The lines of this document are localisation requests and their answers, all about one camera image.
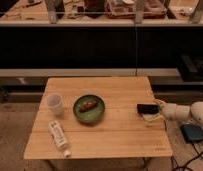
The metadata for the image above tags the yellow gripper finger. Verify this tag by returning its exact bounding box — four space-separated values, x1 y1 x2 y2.
143 115 164 122
155 99 165 106

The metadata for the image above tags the white plastic bottle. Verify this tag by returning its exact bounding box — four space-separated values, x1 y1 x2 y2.
49 121 70 158

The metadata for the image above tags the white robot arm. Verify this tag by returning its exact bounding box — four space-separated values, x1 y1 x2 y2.
140 99 203 127

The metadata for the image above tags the black equipment right side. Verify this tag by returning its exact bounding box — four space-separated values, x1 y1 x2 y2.
178 54 203 82

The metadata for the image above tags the dark blue power box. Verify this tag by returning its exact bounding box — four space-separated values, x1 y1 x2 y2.
180 124 203 143

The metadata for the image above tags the wooden folding table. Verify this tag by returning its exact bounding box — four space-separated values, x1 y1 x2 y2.
23 76 174 171

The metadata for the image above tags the green plate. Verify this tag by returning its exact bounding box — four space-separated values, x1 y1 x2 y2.
73 95 105 124

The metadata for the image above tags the brown sausage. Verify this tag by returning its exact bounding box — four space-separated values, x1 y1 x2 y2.
79 102 97 113

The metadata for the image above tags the translucent plastic cup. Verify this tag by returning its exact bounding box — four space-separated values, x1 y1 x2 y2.
45 93 63 116

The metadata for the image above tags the long wooden workbench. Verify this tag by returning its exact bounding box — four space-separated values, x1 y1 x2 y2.
0 0 203 78

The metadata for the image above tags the black cable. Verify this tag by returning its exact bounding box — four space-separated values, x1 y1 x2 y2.
170 141 203 171

